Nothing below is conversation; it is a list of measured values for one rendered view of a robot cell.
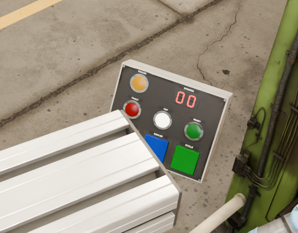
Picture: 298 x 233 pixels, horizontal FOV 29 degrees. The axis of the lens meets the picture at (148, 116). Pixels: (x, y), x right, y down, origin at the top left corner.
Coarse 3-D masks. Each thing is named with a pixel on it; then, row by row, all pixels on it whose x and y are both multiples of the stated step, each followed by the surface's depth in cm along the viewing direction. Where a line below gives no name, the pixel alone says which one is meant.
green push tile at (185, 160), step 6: (180, 150) 174; (186, 150) 173; (192, 150) 173; (174, 156) 175; (180, 156) 174; (186, 156) 174; (192, 156) 173; (198, 156) 173; (174, 162) 175; (180, 162) 175; (186, 162) 174; (192, 162) 174; (174, 168) 176; (180, 168) 175; (186, 168) 175; (192, 168) 174; (192, 174) 175
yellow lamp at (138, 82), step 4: (136, 76) 174; (140, 76) 173; (136, 80) 174; (140, 80) 173; (144, 80) 173; (132, 84) 174; (136, 84) 174; (140, 84) 174; (144, 84) 173; (136, 88) 174; (140, 88) 174; (144, 88) 174
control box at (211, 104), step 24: (120, 72) 175; (144, 72) 173; (168, 72) 178; (120, 96) 177; (144, 96) 174; (168, 96) 172; (216, 96) 168; (144, 120) 176; (192, 120) 172; (216, 120) 170; (192, 144) 173; (216, 144) 178; (168, 168) 177
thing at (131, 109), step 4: (128, 104) 176; (132, 104) 176; (136, 104) 175; (128, 108) 176; (132, 108) 176; (136, 108) 176; (128, 112) 177; (132, 112) 176; (136, 112) 176; (132, 116) 177
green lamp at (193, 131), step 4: (192, 124) 172; (188, 128) 172; (192, 128) 172; (196, 128) 171; (188, 132) 173; (192, 132) 172; (196, 132) 172; (200, 132) 171; (192, 136) 172; (196, 136) 172
